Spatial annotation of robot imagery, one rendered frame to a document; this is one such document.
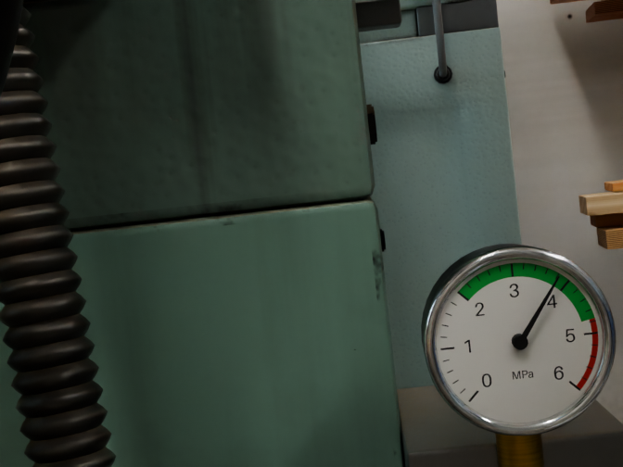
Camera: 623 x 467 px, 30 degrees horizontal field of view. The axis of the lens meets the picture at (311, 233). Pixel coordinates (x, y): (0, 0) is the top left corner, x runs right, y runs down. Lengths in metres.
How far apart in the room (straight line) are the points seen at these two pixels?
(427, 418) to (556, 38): 2.49
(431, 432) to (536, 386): 0.07
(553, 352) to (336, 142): 0.12
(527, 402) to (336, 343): 0.09
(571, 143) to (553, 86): 0.14
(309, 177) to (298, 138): 0.02
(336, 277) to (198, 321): 0.06
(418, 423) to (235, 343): 0.08
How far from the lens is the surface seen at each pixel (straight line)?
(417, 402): 0.50
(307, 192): 0.44
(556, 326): 0.39
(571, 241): 2.92
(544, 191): 2.91
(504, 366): 0.39
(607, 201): 2.44
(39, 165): 0.33
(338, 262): 0.45
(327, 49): 0.45
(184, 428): 0.46
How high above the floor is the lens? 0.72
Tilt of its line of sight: 3 degrees down
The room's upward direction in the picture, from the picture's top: 6 degrees counter-clockwise
